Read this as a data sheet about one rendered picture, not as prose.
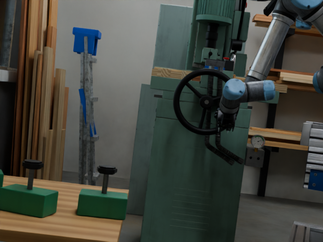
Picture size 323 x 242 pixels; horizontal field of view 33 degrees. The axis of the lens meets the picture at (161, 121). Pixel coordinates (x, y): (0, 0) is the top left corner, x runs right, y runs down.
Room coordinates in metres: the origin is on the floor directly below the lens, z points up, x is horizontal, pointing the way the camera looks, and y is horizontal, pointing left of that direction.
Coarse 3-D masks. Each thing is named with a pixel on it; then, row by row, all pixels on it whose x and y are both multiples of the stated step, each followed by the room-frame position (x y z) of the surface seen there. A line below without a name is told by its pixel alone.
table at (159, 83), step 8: (152, 80) 2.57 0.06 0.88; (160, 80) 2.57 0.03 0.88; (168, 80) 2.57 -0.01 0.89; (176, 80) 2.57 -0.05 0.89; (152, 88) 2.57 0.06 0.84; (160, 88) 2.57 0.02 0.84; (168, 88) 2.57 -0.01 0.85; (184, 88) 2.57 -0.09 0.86; (200, 88) 2.47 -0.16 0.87; (216, 96) 2.47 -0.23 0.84
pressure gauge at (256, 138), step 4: (252, 136) 2.51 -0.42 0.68; (256, 136) 2.49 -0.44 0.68; (260, 136) 2.49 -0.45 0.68; (252, 140) 2.49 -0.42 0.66; (256, 140) 2.49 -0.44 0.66; (260, 140) 2.49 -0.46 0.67; (264, 140) 2.49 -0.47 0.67; (252, 144) 2.49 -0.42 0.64; (256, 144) 2.49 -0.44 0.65; (260, 144) 2.49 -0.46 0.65; (256, 148) 2.51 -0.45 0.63
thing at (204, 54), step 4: (204, 48) 2.68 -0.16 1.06; (208, 48) 2.68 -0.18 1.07; (212, 48) 2.68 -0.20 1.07; (204, 52) 2.68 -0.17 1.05; (208, 52) 2.68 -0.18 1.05; (212, 52) 2.68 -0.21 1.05; (216, 52) 2.68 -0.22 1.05; (204, 56) 2.68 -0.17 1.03; (208, 56) 2.68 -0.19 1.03; (212, 56) 2.68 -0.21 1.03; (216, 56) 2.68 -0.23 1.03; (204, 60) 2.68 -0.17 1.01
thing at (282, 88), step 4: (152, 72) 2.73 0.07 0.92; (156, 72) 2.73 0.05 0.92; (172, 72) 2.72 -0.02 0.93; (176, 72) 2.72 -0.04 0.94; (180, 72) 2.72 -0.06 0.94; (172, 76) 2.72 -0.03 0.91; (176, 76) 2.72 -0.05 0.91; (180, 76) 2.72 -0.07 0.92; (276, 84) 2.71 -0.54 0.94; (280, 84) 2.70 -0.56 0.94; (276, 88) 2.71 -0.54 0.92; (280, 88) 2.70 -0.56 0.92; (284, 88) 2.70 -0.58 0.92; (280, 92) 2.72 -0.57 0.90; (284, 92) 2.70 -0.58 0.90
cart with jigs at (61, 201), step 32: (32, 160) 1.20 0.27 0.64; (0, 192) 1.18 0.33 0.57; (32, 192) 1.17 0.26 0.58; (64, 192) 1.46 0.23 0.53; (96, 192) 1.26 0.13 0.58; (128, 192) 1.58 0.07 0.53; (0, 224) 1.07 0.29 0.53; (32, 224) 1.10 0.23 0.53; (64, 224) 1.13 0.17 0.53; (96, 224) 1.16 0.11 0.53
